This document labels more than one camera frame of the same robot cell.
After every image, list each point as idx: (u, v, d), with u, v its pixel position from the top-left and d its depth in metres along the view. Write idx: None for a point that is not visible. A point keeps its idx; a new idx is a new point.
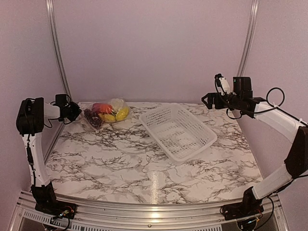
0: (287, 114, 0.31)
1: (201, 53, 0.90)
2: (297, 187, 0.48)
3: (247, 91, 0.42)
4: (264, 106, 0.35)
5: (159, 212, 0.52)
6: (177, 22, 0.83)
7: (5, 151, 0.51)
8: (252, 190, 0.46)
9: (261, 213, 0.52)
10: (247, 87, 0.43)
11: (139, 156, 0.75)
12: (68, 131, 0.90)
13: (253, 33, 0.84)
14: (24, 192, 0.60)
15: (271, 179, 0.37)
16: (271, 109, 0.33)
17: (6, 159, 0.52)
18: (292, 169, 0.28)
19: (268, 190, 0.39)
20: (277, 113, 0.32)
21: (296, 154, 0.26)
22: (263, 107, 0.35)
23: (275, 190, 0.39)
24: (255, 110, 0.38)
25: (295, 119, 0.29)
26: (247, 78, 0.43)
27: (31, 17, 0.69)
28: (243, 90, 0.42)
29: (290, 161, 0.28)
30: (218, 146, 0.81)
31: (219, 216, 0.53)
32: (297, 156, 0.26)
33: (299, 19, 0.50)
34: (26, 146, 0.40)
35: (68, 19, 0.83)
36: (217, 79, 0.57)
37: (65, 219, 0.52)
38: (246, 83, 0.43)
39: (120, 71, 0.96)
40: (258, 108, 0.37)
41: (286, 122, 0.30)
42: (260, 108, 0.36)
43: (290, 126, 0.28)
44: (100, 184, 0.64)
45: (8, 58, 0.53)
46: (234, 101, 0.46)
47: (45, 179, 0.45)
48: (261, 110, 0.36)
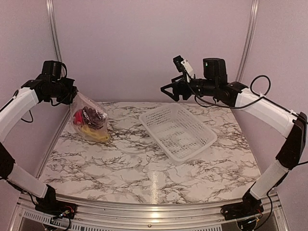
0: (274, 104, 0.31)
1: (201, 52, 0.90)
2: (298, 187, 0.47)
3: (222, 76, 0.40)
4: (247, 96, 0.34)
5: (158, 212, 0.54)
6: (176, 22, 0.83)
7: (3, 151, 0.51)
8: (249, 190, 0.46)
9: (261, 213, 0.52)
10: (222, 71, 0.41)
11: (138, 156, 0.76)
12: (68, 131, 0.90)
13: (253, 33, 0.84)
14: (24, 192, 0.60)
15: (268, 175, 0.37)
16: (258, 99, 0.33)
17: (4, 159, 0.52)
18: (284, 161, 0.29)
19: (267, 186, 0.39)
20: (264, 104, 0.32)
21: (286, 149, 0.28)
22: (248, 96, 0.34)
23: (274, 185, 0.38)
24: (237, 100, 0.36)
25: (287, 112, 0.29)
26: (221, 60, 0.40)
27: (31, 17, 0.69)
28: (219, 75, 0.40)
29: (281, 156, 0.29)
30: (218, 146, 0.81)
31: (219, 216, 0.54)
32: (288, 150, 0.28)
33: (299, 18, 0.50)
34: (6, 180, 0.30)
35: (68, 19, 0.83)
36: (178, 64, 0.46)
37: (65, 219, 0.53)
38: (221, 67, 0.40)
39: (121, 70, 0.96)
40: (240, 98, 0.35)
41: (276, 116, 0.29)
42: (242, 98, 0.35)
43: (282, 120, 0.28)
44: (100, 184, 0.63)
45: (8, 57, 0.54)
46: (207, 86, 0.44)
47: (40, 194, 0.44)
48: (244, 101, 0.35)
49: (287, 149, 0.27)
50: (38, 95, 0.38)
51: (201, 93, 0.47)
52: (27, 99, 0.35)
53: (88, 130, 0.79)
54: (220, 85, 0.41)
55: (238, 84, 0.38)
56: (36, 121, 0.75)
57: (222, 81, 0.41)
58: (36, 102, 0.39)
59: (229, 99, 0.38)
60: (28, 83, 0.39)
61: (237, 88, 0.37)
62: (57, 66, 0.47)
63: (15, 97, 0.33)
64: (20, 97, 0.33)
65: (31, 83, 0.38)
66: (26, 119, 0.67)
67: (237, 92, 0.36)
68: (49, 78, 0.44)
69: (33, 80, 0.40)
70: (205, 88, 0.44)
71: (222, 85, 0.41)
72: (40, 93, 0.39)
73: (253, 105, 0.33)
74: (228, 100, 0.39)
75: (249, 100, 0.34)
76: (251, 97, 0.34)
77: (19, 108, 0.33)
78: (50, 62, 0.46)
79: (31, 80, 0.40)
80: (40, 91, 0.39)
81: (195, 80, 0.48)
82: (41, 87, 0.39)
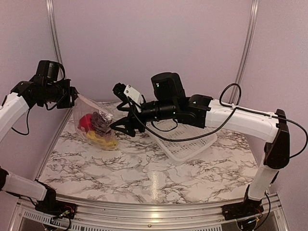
0: (246, 112, 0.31)
1: (201, 52, 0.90)
2: (298, 188, 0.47)
3: (180, 94, 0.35)
4: (216, 112, 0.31)
5: (158, 212, 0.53)
6: (176, 22, 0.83)
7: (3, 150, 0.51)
8: (248, 196, 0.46)
9: (260, 213, 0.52)
10: (179, 88, 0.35)
11: (138, 156, 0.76)
12: (69, 131, 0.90)
13: (253, 33, 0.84)
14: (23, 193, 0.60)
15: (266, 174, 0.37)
16: (234, 111, 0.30)
17: (5, 158, 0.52)
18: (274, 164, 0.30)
19: (265, 185, 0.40)
20: (239, 114, 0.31)
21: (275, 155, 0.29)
22: (219, 113, 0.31)
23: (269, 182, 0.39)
24: (206, 118, 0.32)
25: (266, 117, 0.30)
26: (174, 76, 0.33)
27: (31, 17, 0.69)
28: (178, 94, 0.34)
29: (271, 161, 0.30)
30: (218, 146, 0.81)
31: (219, 216, 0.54)
32: (278, 155, 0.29)
33: (298, 18, 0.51)
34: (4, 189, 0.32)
35: (67, 19, 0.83)
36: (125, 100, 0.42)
37: (65, 219, 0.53)
38: (177, 84, 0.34)
39: (121, 70, 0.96)
40: (210, 115, 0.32)
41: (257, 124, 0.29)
42: (212, 116, 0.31)
43: (264, 127, 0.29)
44: (100, 184, 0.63)
45: (8, 57, 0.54)
46: (165, 109, 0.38)
47: (38, 196, 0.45)
48: (215, 117, 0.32)
49: (276, 155, 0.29)
50: (27, 101, 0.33)
51: (158, 118, 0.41)
52: (15, 108, 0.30)
53: (94, 137, 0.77)
54: (179, 104, 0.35)
55: (200, 98, 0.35)
56: (36, 121, 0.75)
57: (180, 99, 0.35)
58: (26, 109, 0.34)
59: (196, 120, 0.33)
60: (18, 85, 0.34)
61: (201, 105, 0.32)
62: (54, 67, 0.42)
63: (2, 106, 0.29)
64: (7, 106, 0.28)
65: (20, 87, 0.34)
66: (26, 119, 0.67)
67: (205, 110, 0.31)
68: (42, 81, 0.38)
69: (23, 83, 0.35)
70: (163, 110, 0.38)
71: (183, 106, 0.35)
72: (28, 97, 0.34)
73: (230, 118, 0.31)
74: (196, 121, 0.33)
75: (224, 115, 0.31)
76: (224, 111, 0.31)
77: (7, 118, 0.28)
78: (45, 62, 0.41)
79: (21, 82, 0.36)
80: (29, 96, 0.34)
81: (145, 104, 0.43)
82: (31, 90, 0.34)
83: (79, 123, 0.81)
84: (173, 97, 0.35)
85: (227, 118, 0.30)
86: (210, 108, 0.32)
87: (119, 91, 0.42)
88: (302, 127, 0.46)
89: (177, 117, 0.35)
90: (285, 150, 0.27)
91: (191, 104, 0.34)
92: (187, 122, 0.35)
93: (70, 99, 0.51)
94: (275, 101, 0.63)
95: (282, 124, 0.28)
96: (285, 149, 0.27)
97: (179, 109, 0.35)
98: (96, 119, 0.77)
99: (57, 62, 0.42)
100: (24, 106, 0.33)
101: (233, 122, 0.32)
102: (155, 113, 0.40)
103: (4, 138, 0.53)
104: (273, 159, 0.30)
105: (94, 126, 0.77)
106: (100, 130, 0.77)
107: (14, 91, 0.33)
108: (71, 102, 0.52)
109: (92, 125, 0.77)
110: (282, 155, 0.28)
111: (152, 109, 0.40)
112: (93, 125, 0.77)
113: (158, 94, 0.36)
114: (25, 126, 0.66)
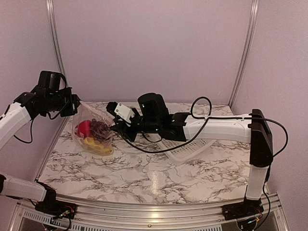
0: (219, 120, 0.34)
1: (201, 52, 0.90)
2: (298, 187, 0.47)
3: (162, 113, 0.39)
4: (190, 126, 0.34)
5: (158, 212, 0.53)
6: (176, 22, 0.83)
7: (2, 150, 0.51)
8: (246, 196, 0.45)
9: (260, 213, 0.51)
10: (162, 109, 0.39)
11: (138, 156, 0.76)
12: (68, 131, 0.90)
13: (253, 33, 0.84)
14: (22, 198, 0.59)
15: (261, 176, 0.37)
16: (206, 121, 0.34)
17: (4, 160, 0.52)
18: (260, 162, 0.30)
19: (260, 185, 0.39)
20: (211, 124, 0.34)
21: (258, 153, 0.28)
22: (193, 126, 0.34)
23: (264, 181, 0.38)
24: (185, 132, 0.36)
25: (238, 120, 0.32)
26: (158, 97, 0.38)
27: (31, 17, 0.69)
28: (160, 114, 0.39)
29: (255, 160, 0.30)
30: (218, 146, 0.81)
31: (219, 216, 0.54)
32: (260, 154, 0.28)
33: (297, 18, 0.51)
34: (4, 192, 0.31)
35: (67, 18, 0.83)
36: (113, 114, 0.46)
37: (65, 219, 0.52)
38: (160, 105, 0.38)
39: (121, 70, 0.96)
40: (187, 129, 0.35)
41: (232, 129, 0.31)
42: (188, 129, 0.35)
43: (239, 130, 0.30)
44: (100, 184, 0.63)
45: (8, 57, 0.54)
46: (148, 124, 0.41)
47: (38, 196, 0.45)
48: (192, 131, 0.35)
49: (258, 153, 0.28)
50: (30, 112, 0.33)
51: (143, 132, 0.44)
52: (16, 118, 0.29)
53: (92, 143, 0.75)
54: (162, 122, 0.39)
55: (179, 117, 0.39)
56: (34, 123, 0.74)
57: (163, 118, 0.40)
58: (29, 120, 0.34)
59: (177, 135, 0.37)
60: (21, 96, 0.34)
61: (179, 122, 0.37)
62: (56, 78, 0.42)
63: (4, 115, 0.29)
64: (9, 115, 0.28)
65: (24, 98, 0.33)
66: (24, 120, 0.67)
67: (181, 125, 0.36)
68: (44, 92, 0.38)
69: (27, 93, 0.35)
70: (147, 126, 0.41)
71: (165, 123, 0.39)
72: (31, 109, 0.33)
73: (205, 127, 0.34)
74: (175, 137, 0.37)
75: (198, 126, 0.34)
76: (198, 124, 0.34)
77: (8, 127, 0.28)
78: (46, 73, 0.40)
79: (24, 93, 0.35)
80: (32, 107, 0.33)
81: (134, 118, 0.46)
82: (33, 102, 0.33)
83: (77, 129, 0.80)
84: (156, 116, 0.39)
85: (200, 129, 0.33)
86: (186, 123, 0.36)
87: (111, 109, 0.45)
88: (301, 126, 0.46)
89: (160, 133, 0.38)
90: (264, 148, 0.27)
91: (172, 122, 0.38)
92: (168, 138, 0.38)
93: (72, 107, 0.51)
94: (275, 101, 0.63)
95: (255, 124, 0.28)
96: (264, 147, 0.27)
97: (161, 126, 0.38)
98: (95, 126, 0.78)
99: (59, 74, 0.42)
100: (26, 117, 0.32)
101: (209, 131, 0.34)
102: (141, 127, 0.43)
103: (5, 144, 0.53)
104: (255, 158, 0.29)
105: (94, 133, 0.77)
106: (100, 136, 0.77)
107: (16, 102, 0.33)
108: (73, 109, 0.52)
109: (90, 132, 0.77)
110: (264, 153, 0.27)
111: (139, 123, 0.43)
112: (93, 132, 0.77)
113: (144, 113, 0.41)
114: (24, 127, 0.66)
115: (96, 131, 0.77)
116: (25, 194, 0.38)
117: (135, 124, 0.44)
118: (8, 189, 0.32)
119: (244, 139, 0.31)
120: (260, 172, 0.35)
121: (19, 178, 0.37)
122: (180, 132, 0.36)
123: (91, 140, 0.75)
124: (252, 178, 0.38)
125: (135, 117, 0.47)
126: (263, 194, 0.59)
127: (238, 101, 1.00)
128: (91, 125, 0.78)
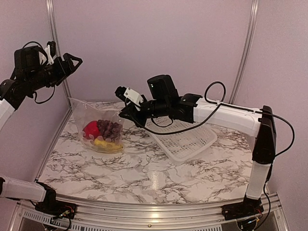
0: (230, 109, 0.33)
1: (201, 53, 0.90)
2: (298, 186, 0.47)
3: (171, 93, 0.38)
4: (201, 108, 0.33)
5: (158, 212, 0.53)
6: (176, 22, 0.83)
7: (2, 150, 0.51)
8: (246, 195, 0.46)
9: (260, 213, 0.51)
10: (170, 89, 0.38)
11: (139, 156, 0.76)
12: (68, 131, 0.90)
13: (253, 33, 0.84)
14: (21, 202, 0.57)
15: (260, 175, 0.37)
16: (218, 107, 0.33)
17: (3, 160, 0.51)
18: (262, 159, 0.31)
19: (261, 184, 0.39)
20: (223, 111, 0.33)
21: (262, 150, 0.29)
22: (204, 109, 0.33)
23: (265, 180, 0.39)
24: (194, 114, 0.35)
25: (249, 112, 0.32)
26: (165, 77, 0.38)
27: (31, 17, 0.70)
28: (169, 93, 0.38)
29: (257, 155, 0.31)
30: (218, 146, 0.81)
31: (219, 216, 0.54)
32: (264, 150, 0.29)
33: (297, 18, 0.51)
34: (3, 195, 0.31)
35: (67, 19, 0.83)
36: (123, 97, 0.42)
37: (65, 219, 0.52)
38: (168, 83, 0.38)
39: (121, 71, 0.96)
40: (198, 111, 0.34)
41: (241, 120, 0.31)
42: (199, 111, 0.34)
43: (248, 122, 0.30)
44: (100, 184, 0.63)
45: (8, 58, 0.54)
46: (159, 107, 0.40)
47: (38, 196, 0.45)
48: (201, 113, 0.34)
49: (262, 149, 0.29)
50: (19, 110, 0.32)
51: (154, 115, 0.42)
52: None
53: (104, 142, 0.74)
54: (171, 102, 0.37)
55: (190, 97, 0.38)
56: (30, 119, 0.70)
57: (172, 98, 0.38)
58: None
59: (185, 115, 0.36)
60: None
61: (190, 102, 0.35)
62: (33, 52, 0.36)
63: None
64: None
65: (2, 87, 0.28)
66: (20, 116, 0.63)
67: (192, 106, 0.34)
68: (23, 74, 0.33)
69: (6, 81, 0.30)
70: (158, 109, 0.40)
71: (173, 102, 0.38)
72: (11, 98, 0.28)
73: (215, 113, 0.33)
74: (184, 117, 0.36)
75: (209, 110, 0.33)
76: (210, 108, 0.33)
77: None
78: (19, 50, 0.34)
79: (2, 82, 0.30)
80: (13, 96, 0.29)
81: (144, 103, 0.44)
82: (14, 90, 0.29)
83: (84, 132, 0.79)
84: (164, 96, 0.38)
85: (212, 114, 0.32)
86: (197, 104, 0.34)
87: (121, 93, 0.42)
88: (302, 126, 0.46)
89: (168, 113, 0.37)
90: (269, 146, 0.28)
91: (182, 101, 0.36)
92: (177, 118, 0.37)
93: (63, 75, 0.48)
94: (275, 102, 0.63)
95: (265, 119, 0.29)
96: (269, 144, 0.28)
97: (169, 104, 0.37)
98: (102, 126, 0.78)
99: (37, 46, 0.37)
100: None
101: (219, 116, 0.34)
102: (152, 111, 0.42)
103: None
104: (258, 154, 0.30)
105: (103, 131, 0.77)
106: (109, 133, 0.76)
107: None
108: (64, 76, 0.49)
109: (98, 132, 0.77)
110: (267, 149, 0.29)
111: (149, 108, 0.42)
112: (102, 131, 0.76)
113: (153, 95, 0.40)
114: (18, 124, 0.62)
115: (105, 130, 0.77)
116: (24, 194, 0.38)
117: (146, 109, 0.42)
118: (7, 192, 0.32)
119: (250, 133, 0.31)
120: (262, 171, 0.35)
121: (18, 180, 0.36)
122: (190, 115, 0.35)
123: (100, 139, 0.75)
124: (253, 177, 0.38)
125: (144, 102, 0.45)
126: (263, 194, 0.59)
127: (238, 101, 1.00)
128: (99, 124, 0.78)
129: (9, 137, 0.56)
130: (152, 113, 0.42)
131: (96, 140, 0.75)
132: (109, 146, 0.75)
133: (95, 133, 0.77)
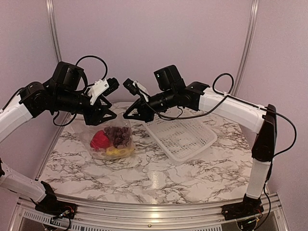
0: (236, 103, 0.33)
1: (201, 53, 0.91)
2: (298, 186, 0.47)
3: (176, 81, 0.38)
4: (208, 97, 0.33)
5: (158, 212, 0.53)
6: (176, 22, 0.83)
7: (8, 146, 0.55)
8: (246, 195, 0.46)
9: (260, 213, 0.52)
10: (174, 77, 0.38)
11: (139, 156, 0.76)
12: (68, 131, 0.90)
13: (253, 33, 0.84)
14: (21, 202, 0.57)
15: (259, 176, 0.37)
16: (224, 99, 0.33)
17: (11, 154, 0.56)
18: (261, 157, 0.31)
19: (260, 184, 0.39)
20: (229, 104, 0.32)
21: (262, 148, 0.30)
22: (211, 98, 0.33)
23: (264, 180, 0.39)
24: (200, 102, 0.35)
25: (254, 108, 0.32)
26: (170, 66, 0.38)
27: (31, 17, 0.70)
28: (174, 81, 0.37)
29: (256, 153, 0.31)
30: (218, 146, 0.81)
31: (219, 216, 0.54)
32: (265, 148, 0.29)
33: (297, 18, 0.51)
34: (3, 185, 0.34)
35: (67, 19, 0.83)
36: (130, 87, 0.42)
37: (65, 219, 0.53)
38: (173, 72, 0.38)
39: (121, 71, 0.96)
40: (203, 99, 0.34)
41: (246, 115, 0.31)
42: (205, 100, 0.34)
43: (252, 119, 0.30)
44: (100, 184, 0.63)
45: (8, 58, 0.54)
46: (168, 97, 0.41)
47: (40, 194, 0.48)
48: (207, 103, 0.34)
49: (263, 147, 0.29)
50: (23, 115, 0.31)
51: (164, 106, 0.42)
52: (14, 116, 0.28)
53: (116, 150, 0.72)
54: (176, 89, 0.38)
55: (198, 85, 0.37)
56: (36, 121, 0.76)
57: (178, 86, 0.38)
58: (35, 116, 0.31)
59: (191, 102, 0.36)
60: (27, 88, 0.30)
61: (197, 90, 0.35)
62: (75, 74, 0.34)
63: (9, 108, 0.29)
64: (6, 111, 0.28)
65: (30, 89, 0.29)
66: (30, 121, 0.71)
67: (199, 94, 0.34)
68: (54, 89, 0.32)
69: (33, 85, 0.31)
70: (168, 100, 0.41)
71: (179, 89, 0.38)
72: (31, 106, 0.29)
73: (220, 105, 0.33)
74: (189, 103, 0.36)
75: (215, 100, 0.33)
76: (216, 98, 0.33)
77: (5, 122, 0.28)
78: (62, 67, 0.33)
79: (32, 84, 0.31)
80: (32, 103, 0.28)
81: (153, 96, 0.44)
82: (35, 98, 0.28)
83: (93, 142, 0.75)
84: (170, 84, 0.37)
85: (219, 104, 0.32)
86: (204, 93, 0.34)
87: (128, 83, 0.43)
88: (302, 126, 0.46)
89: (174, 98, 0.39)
90: (270, 144, 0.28)
91: (188, 88, 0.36)
92: (183, 105, 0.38)
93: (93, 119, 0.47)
94: (275, 102, 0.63)
95: (270, 116, 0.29)
96: (270, 142, 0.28)
97: (176, 92, 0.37)
98: (111, 134, 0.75)
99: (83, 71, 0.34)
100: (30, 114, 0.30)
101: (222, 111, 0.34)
102: (161, 102, 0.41)
103: (9, 138, 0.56)
104: (258, 151, 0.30)
105: (113, 139, 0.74)
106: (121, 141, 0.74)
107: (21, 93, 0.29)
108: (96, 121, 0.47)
109: (109, 141, 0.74)
110: (267, 148, 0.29)
111: (158, 100, 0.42)
112: (111, 139, 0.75)
113: (159, 83, 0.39)
114: (27, 126, 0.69)
115: (115, 137, 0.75)
116: (26, 189, 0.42)
117: (156, 101, 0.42)
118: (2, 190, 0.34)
119: (253, 129, 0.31)
120: (261, 171, 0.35)
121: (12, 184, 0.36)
122: (196, 101, 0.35)
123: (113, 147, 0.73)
124: (253, 177, 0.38)
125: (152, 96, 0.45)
126: (263, 194, 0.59)
127: None
128: (108, 133, 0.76)
129: (19, 134, 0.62)
130: (160, 105, 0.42)
131: (108, 149, 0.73)
132: (123, 153, 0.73)
133: (105, 142, 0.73)
